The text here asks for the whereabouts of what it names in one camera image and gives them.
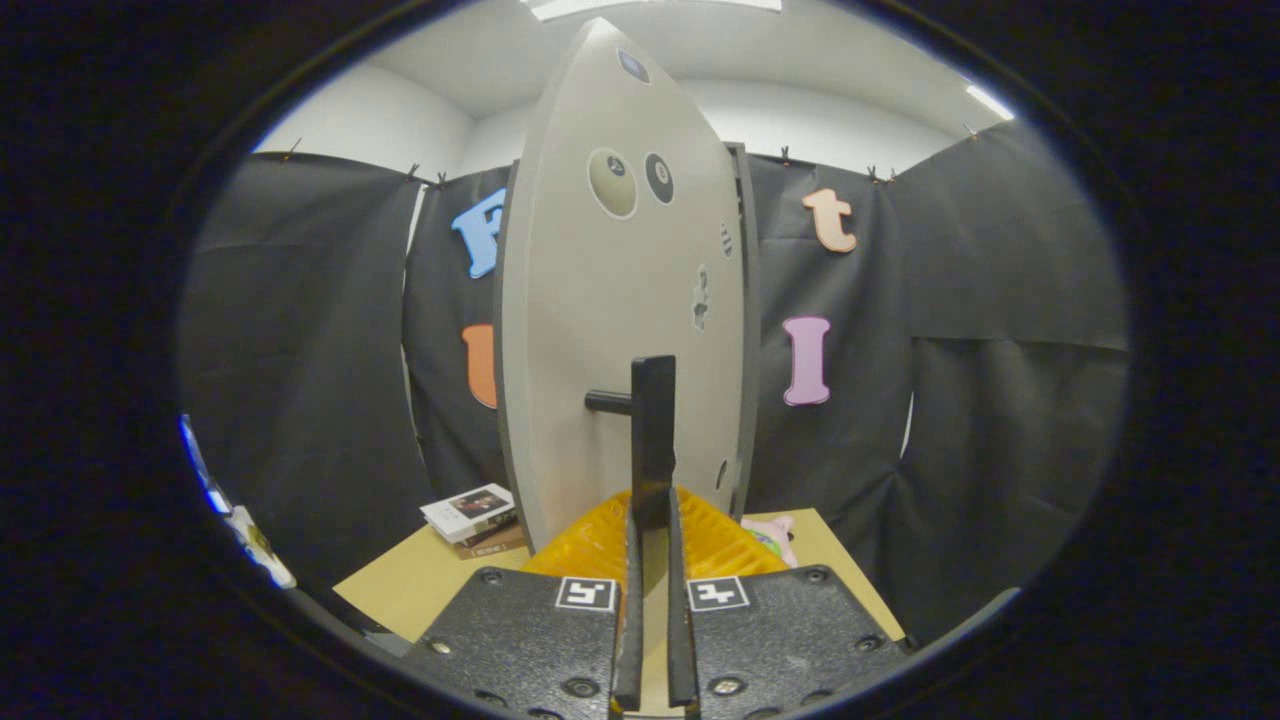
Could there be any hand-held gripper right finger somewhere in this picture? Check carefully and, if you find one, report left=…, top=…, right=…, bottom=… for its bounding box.
left=665, top=487, right=911, bottom=720

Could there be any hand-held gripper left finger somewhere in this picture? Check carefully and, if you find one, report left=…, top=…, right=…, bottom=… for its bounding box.
left=400, top=487, right=646, bottom=720

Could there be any black cabinet door handle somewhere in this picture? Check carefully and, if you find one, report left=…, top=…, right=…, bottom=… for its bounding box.
left=585, top=355, right=678, bottom=531

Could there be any green and pink plush toy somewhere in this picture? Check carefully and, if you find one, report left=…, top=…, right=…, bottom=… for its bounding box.
left=742, top=513, right=801, bottom=569

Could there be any white book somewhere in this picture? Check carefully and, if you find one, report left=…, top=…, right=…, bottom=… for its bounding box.
left=420, top=483, right=518, bottom=544

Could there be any black backdrop cloth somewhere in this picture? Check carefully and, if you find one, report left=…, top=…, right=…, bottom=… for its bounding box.
left=178, top=120, right=1131, bottom=646

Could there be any long ceiling light panel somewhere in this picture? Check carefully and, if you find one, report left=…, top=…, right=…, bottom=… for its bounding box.
left=520, top=0, right=783, bottom=23

